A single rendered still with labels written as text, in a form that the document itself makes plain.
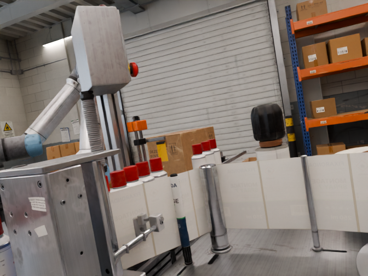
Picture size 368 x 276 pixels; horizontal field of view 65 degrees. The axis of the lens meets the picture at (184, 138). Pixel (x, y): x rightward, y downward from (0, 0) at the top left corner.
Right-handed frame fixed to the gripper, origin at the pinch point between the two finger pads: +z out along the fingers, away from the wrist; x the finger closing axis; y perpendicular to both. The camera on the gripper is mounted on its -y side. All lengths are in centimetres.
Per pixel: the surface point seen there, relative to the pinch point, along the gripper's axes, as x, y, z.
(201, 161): -62, 25, -15
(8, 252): -45, -39, -15
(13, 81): 430, 502, -188
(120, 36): -53, -4, -52
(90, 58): -47, -9, -47
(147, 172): -54, -4, -18
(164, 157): -55, 9, -20
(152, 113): 100, 463, -57
